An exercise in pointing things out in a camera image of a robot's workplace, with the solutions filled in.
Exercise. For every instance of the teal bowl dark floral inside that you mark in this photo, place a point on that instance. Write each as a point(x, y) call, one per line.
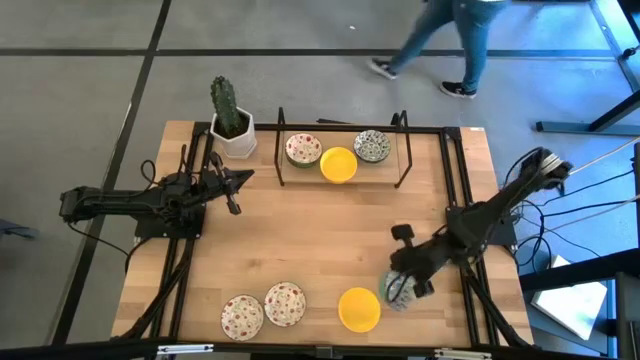
point(372, 146)
point(402, 306)

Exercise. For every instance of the green cactus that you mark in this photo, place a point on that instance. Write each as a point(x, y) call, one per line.
point(225, 105)

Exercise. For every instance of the black aluminium table frame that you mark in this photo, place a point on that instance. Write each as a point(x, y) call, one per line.
point(201, 129)

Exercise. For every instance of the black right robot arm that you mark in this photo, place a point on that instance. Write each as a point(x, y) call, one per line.
point(480, 220)

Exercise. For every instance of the white flat box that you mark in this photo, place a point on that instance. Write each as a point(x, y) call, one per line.
point(570, 305)

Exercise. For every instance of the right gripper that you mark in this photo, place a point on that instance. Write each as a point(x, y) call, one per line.
point(415, 257)

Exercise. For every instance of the black rig post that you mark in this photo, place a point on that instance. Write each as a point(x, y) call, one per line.
point(627, 320)

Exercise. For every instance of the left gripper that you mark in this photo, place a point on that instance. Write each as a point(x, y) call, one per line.
point(217, 185)

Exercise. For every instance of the black rig crossbeam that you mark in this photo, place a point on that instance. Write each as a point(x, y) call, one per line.
point(75, 352)

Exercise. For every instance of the yellow plastic mini bowl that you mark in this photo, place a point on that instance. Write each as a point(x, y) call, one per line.
point(338, 165)
point(359, 309)

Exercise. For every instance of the green bowl red floral inside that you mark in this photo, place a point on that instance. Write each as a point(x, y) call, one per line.
point(303, 149)
point(242, 317)
point(284, 304)

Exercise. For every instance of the grey chair leg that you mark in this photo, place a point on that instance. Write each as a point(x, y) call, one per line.
point(12, 228)

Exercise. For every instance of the person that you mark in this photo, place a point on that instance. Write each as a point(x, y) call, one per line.
point(475, 40)

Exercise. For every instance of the white plant pot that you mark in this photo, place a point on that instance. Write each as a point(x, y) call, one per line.
point(242, 145)

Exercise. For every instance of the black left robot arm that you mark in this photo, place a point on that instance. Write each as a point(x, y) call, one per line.
point(120, 200)

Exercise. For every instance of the dark desk foot bar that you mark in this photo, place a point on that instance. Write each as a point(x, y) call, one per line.
point(565, 126)

